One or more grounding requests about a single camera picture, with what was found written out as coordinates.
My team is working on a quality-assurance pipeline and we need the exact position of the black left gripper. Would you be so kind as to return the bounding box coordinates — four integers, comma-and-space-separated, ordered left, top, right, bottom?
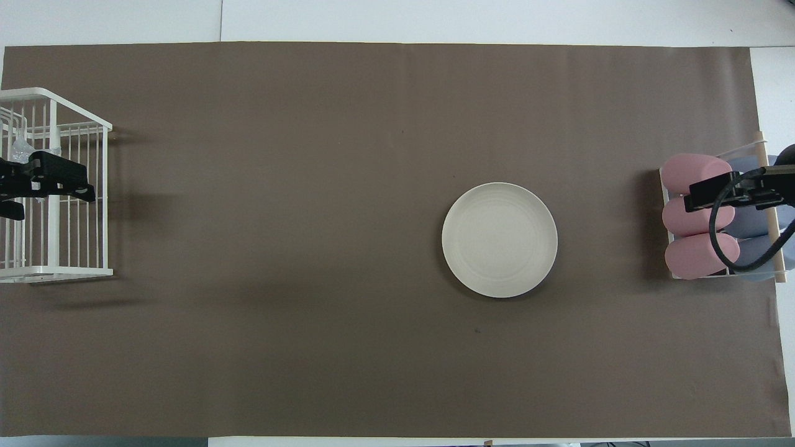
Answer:
0, 151, 97, 222

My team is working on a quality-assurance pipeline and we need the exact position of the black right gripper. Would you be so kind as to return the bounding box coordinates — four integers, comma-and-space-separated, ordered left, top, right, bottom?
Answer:
684, 144, 795, 214

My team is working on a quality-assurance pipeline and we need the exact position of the cream round plate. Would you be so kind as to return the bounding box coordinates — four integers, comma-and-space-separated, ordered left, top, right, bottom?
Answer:
442, 182, 558, 299

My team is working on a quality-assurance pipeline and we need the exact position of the pink plastic cup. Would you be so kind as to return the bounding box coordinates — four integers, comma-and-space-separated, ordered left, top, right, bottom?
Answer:
661, 194, 735, 237
665, 233, 741, 280
660, 153, 734, 195

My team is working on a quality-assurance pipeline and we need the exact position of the brown paper table mat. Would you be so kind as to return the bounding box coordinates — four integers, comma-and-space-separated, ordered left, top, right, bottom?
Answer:
0, 42, 791, 438

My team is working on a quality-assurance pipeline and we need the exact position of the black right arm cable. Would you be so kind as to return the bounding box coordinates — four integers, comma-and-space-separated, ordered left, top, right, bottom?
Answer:
710, 166, 795, 272

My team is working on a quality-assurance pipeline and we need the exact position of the white wire dish rack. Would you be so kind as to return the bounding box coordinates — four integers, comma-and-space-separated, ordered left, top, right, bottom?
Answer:
0, 88, 114, 284

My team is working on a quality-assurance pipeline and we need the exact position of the white wire cup rack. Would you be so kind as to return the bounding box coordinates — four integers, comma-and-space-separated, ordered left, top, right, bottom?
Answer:
658, 130, 789, 284

